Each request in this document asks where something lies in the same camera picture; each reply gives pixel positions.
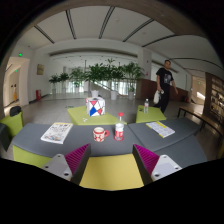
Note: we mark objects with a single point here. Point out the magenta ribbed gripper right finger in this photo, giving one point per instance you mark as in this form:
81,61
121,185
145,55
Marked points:
153,167

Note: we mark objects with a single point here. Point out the red white patterned mug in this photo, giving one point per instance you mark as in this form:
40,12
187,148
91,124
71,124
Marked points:
99,134

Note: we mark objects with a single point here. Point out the lime green chair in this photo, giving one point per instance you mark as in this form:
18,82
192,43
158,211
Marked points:
14,123

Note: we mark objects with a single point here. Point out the lime green far left table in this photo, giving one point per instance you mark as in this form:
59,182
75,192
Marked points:
79,116

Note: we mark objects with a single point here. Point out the grey table section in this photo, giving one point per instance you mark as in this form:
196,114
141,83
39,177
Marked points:
182,146
29,139

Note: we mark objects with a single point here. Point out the red round coaster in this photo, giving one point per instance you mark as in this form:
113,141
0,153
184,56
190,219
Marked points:
118,138

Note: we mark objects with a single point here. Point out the red-capped water bottle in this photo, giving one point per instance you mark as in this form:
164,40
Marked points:
119,126

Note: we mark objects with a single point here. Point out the clear bottle on far table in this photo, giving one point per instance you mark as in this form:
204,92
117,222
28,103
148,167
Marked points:
146,106

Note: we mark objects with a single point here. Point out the red fire extinguisher box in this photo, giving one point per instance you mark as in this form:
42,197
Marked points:
38,95

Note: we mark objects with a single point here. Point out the lime green table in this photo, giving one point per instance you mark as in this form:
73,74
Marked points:
79,116
153,114

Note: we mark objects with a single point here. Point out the grey left table section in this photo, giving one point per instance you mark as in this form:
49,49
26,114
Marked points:
29,139

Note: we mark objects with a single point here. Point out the grey right table section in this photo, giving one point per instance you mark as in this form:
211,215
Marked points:
182,146

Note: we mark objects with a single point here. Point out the person in black clothes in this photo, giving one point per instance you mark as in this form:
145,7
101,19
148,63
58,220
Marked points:
164,81

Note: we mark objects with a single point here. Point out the wooden bench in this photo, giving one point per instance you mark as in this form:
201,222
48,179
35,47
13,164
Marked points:
205,120

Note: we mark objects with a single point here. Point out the potted green plants row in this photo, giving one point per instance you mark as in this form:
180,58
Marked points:
129,73

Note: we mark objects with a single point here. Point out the magazine on left table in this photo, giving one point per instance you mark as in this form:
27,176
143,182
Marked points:
57,132

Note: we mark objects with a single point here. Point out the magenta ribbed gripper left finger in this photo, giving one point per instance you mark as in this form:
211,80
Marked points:
71,166

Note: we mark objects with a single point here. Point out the yellow booklet on right table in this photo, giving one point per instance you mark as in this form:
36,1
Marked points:
161,129

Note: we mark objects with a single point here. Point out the black backpack on chair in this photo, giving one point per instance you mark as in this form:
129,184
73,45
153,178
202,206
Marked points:
15,111

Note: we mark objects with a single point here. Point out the white red blue cube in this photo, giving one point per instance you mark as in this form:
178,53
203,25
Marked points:
95,106

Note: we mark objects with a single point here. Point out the lime green far right table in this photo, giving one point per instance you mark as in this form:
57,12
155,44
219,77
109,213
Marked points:
153,114

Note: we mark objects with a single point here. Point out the yellow near table section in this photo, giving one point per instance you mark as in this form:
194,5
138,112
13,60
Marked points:
118,172

